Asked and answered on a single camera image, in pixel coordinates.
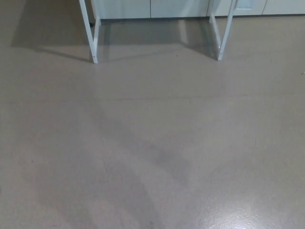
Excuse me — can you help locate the white cabinet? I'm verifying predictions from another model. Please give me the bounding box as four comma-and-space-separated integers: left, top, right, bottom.
91, 0, 305, 20

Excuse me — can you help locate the white desk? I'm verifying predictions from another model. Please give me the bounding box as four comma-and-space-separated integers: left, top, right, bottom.
79, 0, 239, 64

